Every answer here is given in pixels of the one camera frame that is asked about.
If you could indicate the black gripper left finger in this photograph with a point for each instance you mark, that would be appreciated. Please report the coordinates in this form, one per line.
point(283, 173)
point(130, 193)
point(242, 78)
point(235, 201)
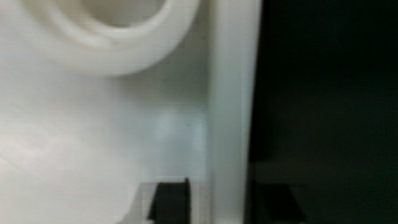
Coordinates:
point(171, 204)

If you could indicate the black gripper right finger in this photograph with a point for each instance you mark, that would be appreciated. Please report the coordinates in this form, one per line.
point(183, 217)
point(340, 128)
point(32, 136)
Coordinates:
point(276, 206)

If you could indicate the white square tabletop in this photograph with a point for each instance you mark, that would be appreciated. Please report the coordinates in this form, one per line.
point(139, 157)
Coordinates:
point(126, 81)

